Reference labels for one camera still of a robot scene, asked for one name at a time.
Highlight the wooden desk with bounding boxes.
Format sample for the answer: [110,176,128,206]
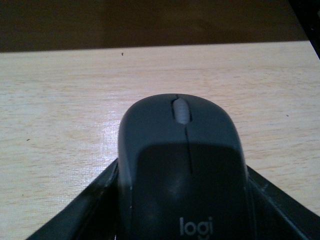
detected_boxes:
[0,41,320,240]

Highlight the dark grey logitech mouse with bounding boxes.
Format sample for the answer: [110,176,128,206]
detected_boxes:
[116,94,257,240]

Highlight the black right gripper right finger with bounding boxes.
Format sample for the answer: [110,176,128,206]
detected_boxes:
[247,167,320,240]

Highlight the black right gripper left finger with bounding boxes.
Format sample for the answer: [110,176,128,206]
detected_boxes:
[29,159,130,240]

